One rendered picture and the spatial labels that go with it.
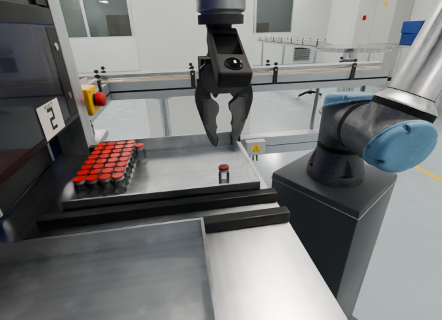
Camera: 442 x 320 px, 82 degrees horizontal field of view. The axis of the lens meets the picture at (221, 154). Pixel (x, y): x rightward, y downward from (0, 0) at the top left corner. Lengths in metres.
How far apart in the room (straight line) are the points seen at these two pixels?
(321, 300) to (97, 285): 0.27
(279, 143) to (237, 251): 1.34
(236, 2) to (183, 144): 0.40
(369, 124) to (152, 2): 1.70
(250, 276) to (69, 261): 0.25
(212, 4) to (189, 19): 1.61
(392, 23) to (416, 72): 6.44
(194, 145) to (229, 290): 0.43
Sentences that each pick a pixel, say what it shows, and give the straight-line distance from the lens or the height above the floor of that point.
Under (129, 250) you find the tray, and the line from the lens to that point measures 0.41.
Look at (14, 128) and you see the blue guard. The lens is 0.48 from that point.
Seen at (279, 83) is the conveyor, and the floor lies 0.88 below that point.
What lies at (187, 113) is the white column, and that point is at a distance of 2.10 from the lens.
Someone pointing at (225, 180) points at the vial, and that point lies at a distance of 0.49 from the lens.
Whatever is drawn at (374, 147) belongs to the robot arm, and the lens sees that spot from 0.57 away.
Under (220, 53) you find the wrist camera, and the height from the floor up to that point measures 1.14.
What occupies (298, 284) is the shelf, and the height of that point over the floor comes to 0.88.
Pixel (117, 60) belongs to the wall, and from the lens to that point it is 8.75.
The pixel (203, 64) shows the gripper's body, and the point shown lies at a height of 1.12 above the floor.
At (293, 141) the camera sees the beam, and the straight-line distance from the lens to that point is 1.72.
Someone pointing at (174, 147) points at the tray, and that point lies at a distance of 0.70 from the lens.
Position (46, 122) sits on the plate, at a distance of 0.56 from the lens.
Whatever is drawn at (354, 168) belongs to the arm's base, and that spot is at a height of 0.84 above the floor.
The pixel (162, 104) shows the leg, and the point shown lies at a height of 0.80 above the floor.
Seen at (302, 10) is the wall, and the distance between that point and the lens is 9.45.
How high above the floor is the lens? 1.16
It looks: 26 degrees down
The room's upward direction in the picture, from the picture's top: 1 degrees counter-clockwise
